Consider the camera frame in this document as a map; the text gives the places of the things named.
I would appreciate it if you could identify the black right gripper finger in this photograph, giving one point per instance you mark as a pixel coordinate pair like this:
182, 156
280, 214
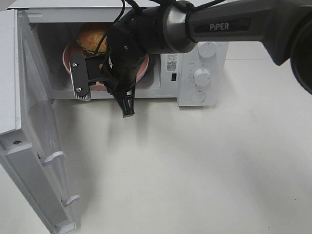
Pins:
125, 100

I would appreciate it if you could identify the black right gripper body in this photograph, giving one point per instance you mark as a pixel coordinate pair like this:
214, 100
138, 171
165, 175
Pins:
125, 56

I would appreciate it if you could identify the toy burger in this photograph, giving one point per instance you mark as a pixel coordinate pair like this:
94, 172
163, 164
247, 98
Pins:
89, 36

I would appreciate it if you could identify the pink round plate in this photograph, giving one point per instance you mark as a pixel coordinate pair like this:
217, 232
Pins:
74, 47

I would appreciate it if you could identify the round white door button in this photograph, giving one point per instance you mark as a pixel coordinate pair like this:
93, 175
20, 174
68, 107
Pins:
198, 97

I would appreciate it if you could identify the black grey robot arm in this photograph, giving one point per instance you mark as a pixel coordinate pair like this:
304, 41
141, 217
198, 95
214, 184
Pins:
284, 27

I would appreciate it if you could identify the white microwave oven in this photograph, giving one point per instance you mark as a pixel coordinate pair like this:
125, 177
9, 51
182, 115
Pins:
52, 24

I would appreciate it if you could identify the lower white microwave knob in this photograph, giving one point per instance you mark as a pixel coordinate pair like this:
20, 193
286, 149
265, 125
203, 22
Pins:
202, 77

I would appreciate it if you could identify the white microwave knob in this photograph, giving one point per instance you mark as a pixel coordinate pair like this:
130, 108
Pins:
206, 49
202, 77

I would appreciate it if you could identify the upper white microwave knob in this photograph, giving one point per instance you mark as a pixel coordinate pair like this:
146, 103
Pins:
206, 49

